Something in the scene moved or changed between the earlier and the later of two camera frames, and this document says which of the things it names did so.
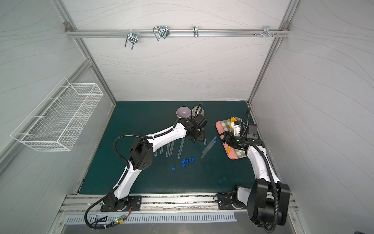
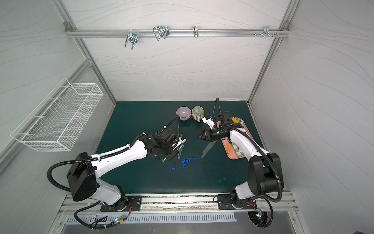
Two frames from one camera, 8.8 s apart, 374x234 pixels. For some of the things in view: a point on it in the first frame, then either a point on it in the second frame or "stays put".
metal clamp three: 195,29 stays put
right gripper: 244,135 -> 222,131
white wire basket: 53,121 stays put
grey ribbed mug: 194,109 stays put
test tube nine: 215,138 stays put
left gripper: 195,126 -> 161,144
